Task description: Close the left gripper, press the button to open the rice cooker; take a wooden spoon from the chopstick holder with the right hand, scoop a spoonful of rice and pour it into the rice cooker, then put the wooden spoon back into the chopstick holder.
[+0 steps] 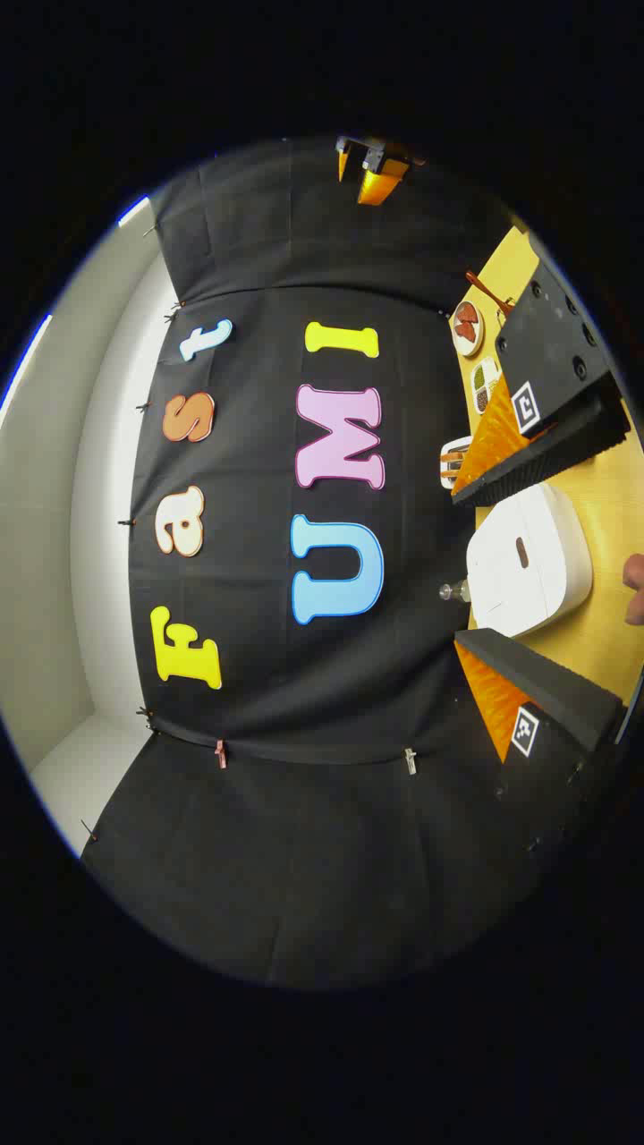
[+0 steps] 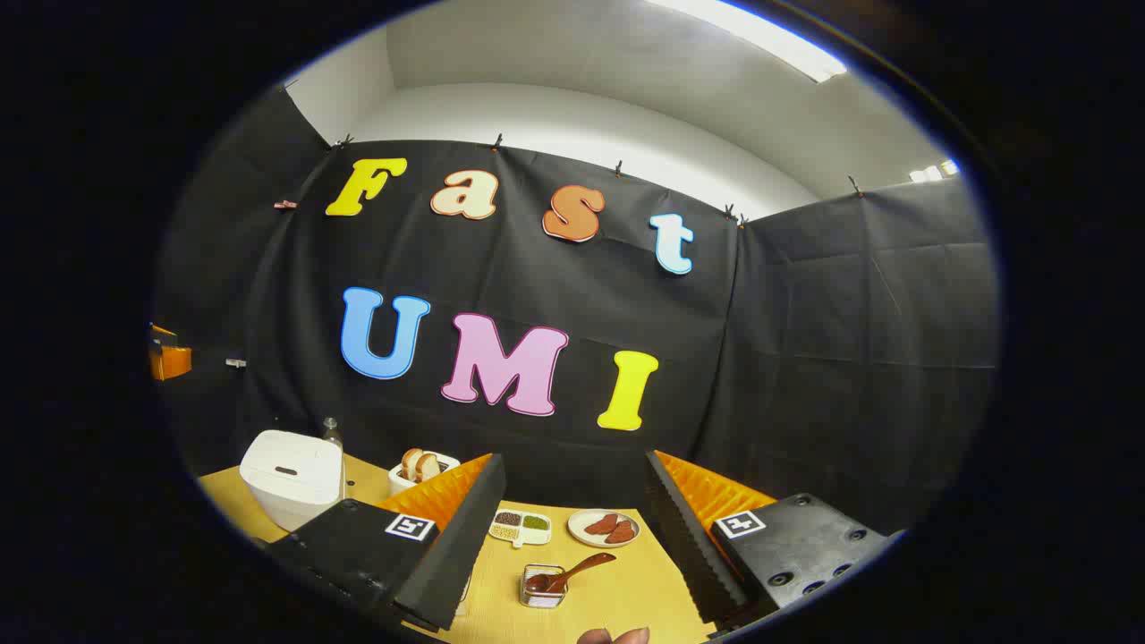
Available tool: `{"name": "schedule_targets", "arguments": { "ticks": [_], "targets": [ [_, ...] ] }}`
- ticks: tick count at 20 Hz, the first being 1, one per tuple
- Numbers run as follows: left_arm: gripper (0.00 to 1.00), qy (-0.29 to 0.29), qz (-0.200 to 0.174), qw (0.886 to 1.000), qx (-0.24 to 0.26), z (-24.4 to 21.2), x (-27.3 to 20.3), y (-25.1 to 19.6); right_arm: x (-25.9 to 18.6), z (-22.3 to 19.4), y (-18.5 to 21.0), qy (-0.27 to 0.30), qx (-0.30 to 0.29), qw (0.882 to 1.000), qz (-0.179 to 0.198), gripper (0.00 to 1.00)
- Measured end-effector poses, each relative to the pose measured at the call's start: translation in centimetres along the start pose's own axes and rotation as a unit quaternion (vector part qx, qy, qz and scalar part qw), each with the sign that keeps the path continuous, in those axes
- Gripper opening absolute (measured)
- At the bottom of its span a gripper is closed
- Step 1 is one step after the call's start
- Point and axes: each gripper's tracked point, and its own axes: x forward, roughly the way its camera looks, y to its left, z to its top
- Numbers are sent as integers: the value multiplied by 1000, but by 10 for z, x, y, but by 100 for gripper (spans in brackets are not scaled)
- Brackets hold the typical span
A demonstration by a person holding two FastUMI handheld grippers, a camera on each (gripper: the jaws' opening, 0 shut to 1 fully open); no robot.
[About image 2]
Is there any black backdrop cloth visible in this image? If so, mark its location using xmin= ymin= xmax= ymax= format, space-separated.
xmin=152 ymin=85 xmax=1001 ymax=538

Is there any white rice cooker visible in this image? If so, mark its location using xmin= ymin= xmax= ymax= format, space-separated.
xmin=239 ymin=429 xmax=348 ymax=532

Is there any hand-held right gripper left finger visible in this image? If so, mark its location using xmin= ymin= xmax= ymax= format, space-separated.
xmin=268 ymin=453 xmax=507 ymax=632

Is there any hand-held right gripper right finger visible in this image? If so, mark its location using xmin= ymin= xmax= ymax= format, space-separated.
xmin=646 ymin=450 xmax=904 ymax=627

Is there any white divided bean dish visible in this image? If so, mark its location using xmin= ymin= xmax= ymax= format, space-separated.
xmin=488 ymin=509 xmax=553 ymax=547

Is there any brown wooden spoon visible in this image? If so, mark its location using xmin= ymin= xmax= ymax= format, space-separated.
xmin=526 ymin=552 xmax=617 ymax=594

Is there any white toaster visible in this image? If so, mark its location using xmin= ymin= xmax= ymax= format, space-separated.
xmin=387 ymin=452 xmax=462 ymax=497

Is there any white oval plate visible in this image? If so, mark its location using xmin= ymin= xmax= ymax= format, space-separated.
xmin=567 ymin=508 xmax=641 ymax=548

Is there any metal wire chopstick holder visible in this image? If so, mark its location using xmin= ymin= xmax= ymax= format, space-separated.
xmin=521 ymin=563 xmax=567 ymax=610

